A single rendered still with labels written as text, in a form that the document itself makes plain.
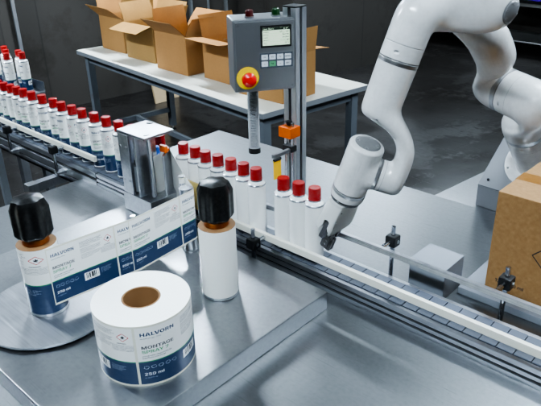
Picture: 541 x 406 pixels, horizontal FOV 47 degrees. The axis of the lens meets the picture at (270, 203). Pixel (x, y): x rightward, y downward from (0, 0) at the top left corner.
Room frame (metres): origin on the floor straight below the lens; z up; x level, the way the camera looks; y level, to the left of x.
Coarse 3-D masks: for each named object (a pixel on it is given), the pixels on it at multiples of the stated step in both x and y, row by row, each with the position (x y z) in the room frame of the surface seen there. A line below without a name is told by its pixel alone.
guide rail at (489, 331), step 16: (240, 224) 1.57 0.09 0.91; (272, 240) 1.49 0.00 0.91; (304, 256) 1.41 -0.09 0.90; (320, 256) 1.38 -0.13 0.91; (352, 272) 1.30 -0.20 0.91; (384, 288) 1.24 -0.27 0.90; (400, 288) 1.22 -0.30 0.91; (416, 304) 1.18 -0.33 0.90; (432, 304) 1.15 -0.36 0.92; (464, 320) 1.10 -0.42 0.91; (496, 336) 1.05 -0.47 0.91; (512, 336) 1.04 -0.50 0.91; (528, 352) 1.00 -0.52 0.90
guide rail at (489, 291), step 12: (360, 240) 1.38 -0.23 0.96; (384, 252) 1.32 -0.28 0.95; (396, 252) 1.31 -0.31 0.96; (420, 264) 1.26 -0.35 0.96; (444, 276) 1.21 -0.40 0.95; (456, 276) 1.20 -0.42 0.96; (480, 288) 1.15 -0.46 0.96; (492, 288) 1.14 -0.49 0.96; (504, 300) 1.11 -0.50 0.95; (516, 300) 1.10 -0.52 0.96; (540, 312) 1.06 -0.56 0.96
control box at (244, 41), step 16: (240, 16) 1.67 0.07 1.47; (256, 16) 1.66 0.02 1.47; (288, 16) 1.65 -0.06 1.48; (240, 32) 1.61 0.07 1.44; (256, 32) 1.62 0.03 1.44; (240, 48) 1.61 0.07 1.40; (256, 48) 1.62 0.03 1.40; (272, 48) 1.63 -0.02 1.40; (288, 48) 1.64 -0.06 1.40; (240, 64) 1.61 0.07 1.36; (256, 64) 1.62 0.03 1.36; (240, 80) 1.61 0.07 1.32; (272, 80) 1.63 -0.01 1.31; (288, 80) 1.64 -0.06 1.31
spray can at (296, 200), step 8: (296, 184) 1.46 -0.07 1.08; (304, 184) 1.47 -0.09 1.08; (296, 192) 1.46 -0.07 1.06; (304, 192) 1.47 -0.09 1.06; (296, 200) 1.45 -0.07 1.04; (304, 200) 1.45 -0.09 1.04; (296, 208) 1.45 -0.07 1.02; (296, 216) 1.45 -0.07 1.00; (296, 224) 1.45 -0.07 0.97; (296, 232) 1.45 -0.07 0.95; (296, 240) 1.45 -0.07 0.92
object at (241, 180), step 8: (240, 168) 1.60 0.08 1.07; (248, 168) 1.61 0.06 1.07; (240, 176) 1.60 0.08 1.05; (248, 176) 1.60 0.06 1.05; (240, 184) 1.59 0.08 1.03; (240, 192) 1.59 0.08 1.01; (240, 200) 1.59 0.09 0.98; (240, 208) 1.59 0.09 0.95; (240, 216) 1.60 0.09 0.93; (248, 216) 1.59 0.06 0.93; (248, 224) 1.59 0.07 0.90
